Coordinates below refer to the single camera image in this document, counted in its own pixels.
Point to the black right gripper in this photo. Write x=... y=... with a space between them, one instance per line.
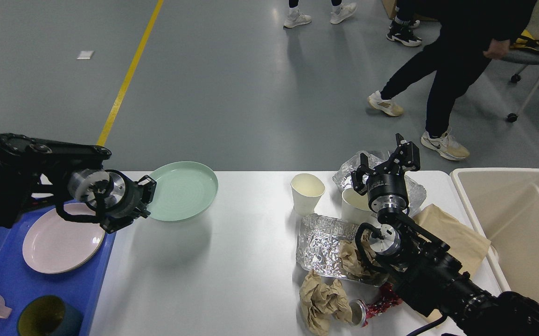
x=387 y=190

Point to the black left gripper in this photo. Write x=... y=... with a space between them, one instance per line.
x=125 y=200

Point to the green plate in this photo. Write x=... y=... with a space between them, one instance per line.
x=183 y=190

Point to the teal mug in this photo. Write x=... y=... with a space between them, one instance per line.
x=49 y=316

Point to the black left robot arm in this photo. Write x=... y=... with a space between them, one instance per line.
x=37 y=173

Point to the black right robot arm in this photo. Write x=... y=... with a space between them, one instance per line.
x=427 y=277

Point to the crumpled foil sheet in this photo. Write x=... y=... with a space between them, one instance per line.
x=342 y=178

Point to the white paper bowl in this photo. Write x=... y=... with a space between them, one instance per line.
x=355 y=208

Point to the white paper cup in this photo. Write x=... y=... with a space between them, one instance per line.
x=307 y=189

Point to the crumpled brown paper in tray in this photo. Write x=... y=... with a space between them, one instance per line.
x=351 y=264

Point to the aluminium foil tray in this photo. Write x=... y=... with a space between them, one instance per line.
x=317 y=246

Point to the pink plate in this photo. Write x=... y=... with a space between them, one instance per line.
x=53 y=245

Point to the flat brown paper bag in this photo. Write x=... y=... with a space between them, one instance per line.
x=466 y=245

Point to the person in dark jeans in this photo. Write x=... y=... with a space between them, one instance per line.
x=402 y=26

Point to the beige plastic bin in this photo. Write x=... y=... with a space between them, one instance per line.
x=503 y=205

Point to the crushed red can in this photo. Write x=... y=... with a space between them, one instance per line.
x=362 y=312

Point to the crumpled brown paper ball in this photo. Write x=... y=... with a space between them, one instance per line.
x=320 y=302

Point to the cardboard box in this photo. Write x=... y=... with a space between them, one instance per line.
x=426 y=9

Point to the person in black at right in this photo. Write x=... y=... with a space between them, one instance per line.
x=472 y=34

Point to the blue plastic tray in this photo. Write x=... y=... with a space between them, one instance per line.
x=19 y=284

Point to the yellow bag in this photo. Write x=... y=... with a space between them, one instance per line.
x=526 y=42

